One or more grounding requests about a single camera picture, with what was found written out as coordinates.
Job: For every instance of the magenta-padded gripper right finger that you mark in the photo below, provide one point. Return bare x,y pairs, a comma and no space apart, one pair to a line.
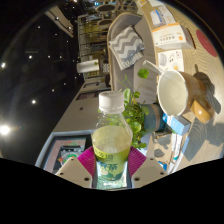
143,168

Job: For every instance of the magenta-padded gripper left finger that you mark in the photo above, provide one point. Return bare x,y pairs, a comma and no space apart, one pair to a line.
78,170

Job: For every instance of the green-labelled clear drink bottle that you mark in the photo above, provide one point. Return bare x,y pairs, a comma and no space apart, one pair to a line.
111,143

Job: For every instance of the green potted plant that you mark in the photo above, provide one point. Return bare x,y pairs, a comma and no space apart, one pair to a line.
136,116

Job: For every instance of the small light-blue box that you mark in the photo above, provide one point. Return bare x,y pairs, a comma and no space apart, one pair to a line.
178,124

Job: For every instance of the group of ceiling spotlights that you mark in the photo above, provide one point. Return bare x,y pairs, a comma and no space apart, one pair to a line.
33,101

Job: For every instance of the yellow-brown ceramic mug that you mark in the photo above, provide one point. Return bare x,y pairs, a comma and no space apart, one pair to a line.
191,91

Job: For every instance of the grey curved sofa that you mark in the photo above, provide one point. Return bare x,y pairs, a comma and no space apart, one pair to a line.
146,66

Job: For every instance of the grey white chevron pillow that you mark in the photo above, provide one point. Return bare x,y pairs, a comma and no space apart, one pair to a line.
128,46

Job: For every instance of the white orange carton box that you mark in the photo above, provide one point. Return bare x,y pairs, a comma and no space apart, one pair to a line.
170,38

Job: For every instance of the blue white card packet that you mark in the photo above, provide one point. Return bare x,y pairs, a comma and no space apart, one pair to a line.
160,16

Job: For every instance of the group of oval-back chairs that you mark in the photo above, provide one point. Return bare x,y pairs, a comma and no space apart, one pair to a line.
106,13

